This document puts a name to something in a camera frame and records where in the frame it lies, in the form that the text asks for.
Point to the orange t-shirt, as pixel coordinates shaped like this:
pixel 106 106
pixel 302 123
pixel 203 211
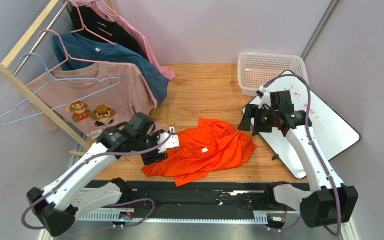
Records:
pixel 214 145

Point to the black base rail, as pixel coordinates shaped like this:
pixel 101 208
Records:
pixel 206 200

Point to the metal rack rod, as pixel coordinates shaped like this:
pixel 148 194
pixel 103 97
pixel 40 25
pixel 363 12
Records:
pixel 23 60

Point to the mauve pixel-print t-shirt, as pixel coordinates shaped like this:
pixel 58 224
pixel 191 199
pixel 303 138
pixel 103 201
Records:
pixel 103 110

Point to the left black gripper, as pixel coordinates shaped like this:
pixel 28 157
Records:
pixel 150 159

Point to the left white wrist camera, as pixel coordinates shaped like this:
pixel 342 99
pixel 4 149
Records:
pixel 168 140

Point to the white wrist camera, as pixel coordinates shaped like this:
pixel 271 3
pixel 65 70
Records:
pixel 264 95
pixel 168 140

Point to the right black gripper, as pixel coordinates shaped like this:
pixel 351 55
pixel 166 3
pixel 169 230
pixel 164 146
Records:
pixel 251 113

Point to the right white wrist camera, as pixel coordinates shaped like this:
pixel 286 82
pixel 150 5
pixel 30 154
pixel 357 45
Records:
pixel 264 95

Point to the aluminium mounting frame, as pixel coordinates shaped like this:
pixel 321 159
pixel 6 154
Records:
pixel 143 208

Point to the pink t-shirt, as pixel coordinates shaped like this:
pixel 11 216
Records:
pixel 143 42

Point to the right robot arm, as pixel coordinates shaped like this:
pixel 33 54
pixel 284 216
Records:
pixel 312 159

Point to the whiteboard with red writing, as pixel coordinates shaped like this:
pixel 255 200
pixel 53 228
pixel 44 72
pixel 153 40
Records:
pixel 333 134

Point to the light blue wire hanger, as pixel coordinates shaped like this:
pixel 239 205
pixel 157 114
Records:
pixel 51 78

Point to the blue t-shirt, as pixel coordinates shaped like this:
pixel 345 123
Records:
pixel 84 48

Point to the pink hanger on blue shirt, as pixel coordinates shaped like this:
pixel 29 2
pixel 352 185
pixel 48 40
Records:
pixel 67 55

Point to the white plastic basket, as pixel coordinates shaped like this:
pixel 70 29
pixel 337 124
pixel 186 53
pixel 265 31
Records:
pixel 254 69

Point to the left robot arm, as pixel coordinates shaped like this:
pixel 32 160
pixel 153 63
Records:
pixel 88 166

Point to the black t-shirt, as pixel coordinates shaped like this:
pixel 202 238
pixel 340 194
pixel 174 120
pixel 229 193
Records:
pixel 95 28

